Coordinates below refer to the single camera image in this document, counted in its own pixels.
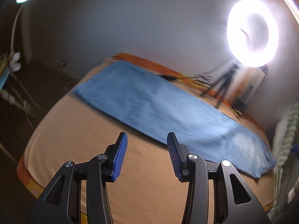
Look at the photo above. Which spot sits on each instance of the green white patterned blanket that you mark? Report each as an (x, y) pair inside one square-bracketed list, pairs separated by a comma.
[(285, 152)]

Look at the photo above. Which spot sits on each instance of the beige blanket on bed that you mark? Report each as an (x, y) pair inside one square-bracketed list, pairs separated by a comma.
[(127, 146)]

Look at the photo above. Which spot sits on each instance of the orange floral bed sheet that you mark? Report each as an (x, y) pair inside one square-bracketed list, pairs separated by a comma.
[(168, 72)]

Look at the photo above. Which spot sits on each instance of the small black tripod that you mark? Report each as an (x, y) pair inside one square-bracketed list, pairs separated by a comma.
[(226, 79)]

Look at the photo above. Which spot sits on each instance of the folded silver tripod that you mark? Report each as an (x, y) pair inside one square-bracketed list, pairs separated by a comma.
[(247, 87)]

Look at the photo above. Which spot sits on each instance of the light blue denim pants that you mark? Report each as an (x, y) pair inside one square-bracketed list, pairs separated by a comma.
[(154, 107)]

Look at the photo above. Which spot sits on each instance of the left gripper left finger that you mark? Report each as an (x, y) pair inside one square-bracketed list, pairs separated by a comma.
[(102, 169)]

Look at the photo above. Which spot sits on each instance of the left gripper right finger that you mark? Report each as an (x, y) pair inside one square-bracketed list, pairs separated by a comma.
[(192, 169)]

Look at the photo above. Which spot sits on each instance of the bright ring light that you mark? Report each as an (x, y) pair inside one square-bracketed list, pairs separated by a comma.
[(252, 33)]

